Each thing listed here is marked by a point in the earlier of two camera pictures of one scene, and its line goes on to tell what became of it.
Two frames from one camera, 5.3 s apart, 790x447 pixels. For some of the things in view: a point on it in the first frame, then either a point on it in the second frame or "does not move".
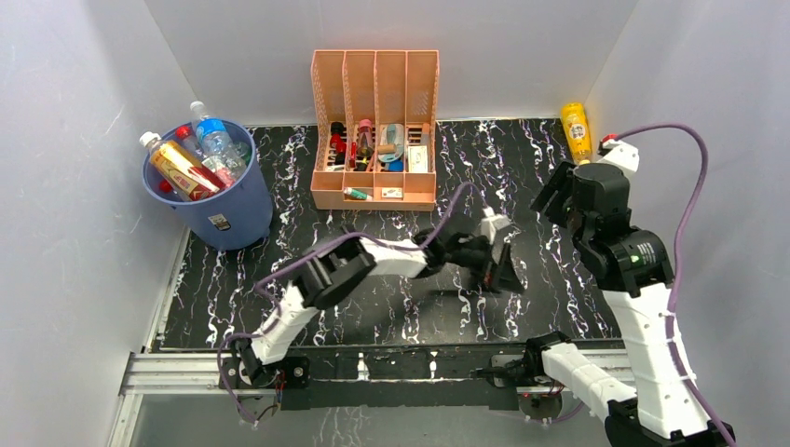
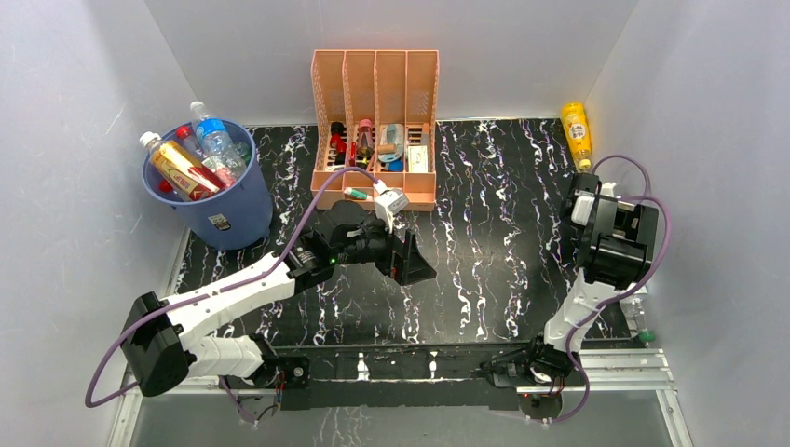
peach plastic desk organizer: [375, 116] does not move
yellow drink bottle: [578, 131] does not move
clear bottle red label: [165, 186] does not move
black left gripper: [506, 278] to [409, 265]
